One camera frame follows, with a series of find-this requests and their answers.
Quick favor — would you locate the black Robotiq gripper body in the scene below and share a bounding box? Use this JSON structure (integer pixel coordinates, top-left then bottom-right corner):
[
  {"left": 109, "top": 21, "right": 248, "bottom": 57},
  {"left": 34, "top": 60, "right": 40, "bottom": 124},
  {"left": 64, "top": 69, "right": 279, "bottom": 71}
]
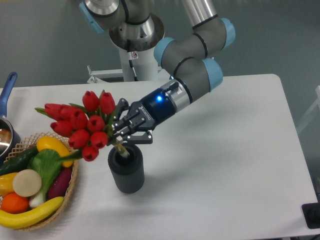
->
[{"left": 124, "top": 88, "right": 176, "bottom": 132}]

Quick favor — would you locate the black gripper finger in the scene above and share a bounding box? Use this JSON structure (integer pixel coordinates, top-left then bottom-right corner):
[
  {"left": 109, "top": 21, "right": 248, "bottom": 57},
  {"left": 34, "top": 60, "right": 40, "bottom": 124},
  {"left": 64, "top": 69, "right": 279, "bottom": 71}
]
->
[
  {"left": 112, "top": 98, "right": 129, "bottom": 128},
  {"left": 107, "top": 130, "right": 153, "bottom": 146}
]

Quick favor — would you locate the dark grey ribbed vase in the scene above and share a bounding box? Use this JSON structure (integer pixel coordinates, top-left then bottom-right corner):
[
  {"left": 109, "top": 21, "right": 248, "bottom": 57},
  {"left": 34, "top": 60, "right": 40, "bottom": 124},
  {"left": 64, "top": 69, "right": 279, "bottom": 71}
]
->
[{"left": 107, "top": 143, "right": 145, "bottom": 194}]

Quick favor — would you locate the red tulip bouquet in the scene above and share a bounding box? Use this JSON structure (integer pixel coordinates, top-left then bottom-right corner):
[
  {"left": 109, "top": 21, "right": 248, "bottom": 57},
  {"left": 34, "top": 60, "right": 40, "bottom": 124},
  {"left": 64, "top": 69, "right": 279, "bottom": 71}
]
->
[{"left": 35, "top": 90, "right": 129, "bottom": 162}]

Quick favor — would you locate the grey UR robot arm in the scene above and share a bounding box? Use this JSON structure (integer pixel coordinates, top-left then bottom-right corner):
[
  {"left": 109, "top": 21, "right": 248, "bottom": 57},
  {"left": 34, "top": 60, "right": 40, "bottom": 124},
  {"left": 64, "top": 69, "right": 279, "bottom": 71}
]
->
[{"left": 79, "top": 0, "right": 236, "bottom": 144}]

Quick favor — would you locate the yellow squash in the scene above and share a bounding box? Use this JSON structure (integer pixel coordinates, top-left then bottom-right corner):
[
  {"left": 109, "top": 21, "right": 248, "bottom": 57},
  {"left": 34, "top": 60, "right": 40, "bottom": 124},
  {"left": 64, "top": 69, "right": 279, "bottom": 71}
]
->
[{"left": 36, "top": 135, "right": 70, "bottom": 157}]

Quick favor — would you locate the green bok choy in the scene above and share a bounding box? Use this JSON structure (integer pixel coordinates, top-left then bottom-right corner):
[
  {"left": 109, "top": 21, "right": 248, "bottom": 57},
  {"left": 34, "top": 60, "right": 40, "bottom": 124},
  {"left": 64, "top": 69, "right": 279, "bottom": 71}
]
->
[{"left": 27, "top": 149, "right": 62, "bottom": 209}]

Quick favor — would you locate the purple sweet potato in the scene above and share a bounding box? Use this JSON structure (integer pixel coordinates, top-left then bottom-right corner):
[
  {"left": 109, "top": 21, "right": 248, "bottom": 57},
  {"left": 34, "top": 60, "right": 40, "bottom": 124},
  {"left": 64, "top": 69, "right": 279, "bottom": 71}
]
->
[{"left": 47, "top": 167, "right": 72, "bottom": 200}]

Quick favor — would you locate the woven wicker basket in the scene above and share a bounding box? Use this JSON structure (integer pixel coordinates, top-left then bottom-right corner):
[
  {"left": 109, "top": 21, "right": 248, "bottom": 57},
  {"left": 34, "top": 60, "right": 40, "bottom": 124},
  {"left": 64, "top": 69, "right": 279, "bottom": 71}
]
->
[{"left": 0, "top": 132, "right": 79, "bottom": 231}]

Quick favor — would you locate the green cucumber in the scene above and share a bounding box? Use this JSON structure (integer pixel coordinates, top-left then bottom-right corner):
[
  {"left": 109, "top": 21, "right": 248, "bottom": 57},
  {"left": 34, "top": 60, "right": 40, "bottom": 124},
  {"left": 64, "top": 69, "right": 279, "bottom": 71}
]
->
[{"left": 0, "top": 146, "right": 39, "bottom": 176}]

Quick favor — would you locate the beige round slice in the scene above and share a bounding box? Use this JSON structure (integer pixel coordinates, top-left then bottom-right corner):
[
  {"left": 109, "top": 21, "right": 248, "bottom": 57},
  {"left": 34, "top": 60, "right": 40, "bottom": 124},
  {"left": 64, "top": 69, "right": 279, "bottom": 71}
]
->
[{"left": 12, "top": 169, "right": 42, "bottom": 197}]

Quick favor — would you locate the yellow bell pepper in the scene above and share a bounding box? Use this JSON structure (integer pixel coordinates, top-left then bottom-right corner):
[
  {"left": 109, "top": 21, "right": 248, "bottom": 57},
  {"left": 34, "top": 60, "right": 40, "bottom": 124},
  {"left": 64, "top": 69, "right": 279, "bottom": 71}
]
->
[{"left": 0, "top": 172, "right": 18, "bottom": 196}]

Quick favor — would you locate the orange fruit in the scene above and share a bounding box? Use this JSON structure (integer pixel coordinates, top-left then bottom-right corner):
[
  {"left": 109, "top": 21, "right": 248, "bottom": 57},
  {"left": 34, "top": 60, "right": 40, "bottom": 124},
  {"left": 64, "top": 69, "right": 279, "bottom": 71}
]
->
[{"left": 0, "top": 192, "right": 29, "bottom": 214}]

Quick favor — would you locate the yellow banana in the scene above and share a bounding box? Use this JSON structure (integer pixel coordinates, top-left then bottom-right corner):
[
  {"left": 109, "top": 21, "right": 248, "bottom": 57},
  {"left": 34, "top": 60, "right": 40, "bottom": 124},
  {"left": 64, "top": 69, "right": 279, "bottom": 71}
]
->
[{"left": 0, "top": 196, "right": 64, "bottom": 230}]

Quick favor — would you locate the black device at table edge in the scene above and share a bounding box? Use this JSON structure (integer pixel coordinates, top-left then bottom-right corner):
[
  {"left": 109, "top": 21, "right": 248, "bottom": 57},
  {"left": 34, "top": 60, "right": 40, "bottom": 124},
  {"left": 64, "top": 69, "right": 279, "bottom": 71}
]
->
[{"left": 301, "top": 202, "right": 320, "bottom": 229}]

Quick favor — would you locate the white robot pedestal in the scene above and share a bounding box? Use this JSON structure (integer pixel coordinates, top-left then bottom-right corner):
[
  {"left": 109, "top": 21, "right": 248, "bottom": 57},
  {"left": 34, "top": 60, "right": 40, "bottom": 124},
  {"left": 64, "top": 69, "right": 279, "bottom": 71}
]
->
[{"left": 87, "top": 47, "right": 172, "bottom": 84}]

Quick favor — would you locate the blue handled saucepan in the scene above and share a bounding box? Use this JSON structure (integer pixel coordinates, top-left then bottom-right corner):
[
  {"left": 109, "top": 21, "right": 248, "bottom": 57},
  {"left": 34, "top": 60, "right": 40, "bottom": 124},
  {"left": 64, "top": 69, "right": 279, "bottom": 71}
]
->
[{"left": 0, "top": 72, "right": 21, "bottom": 165}]

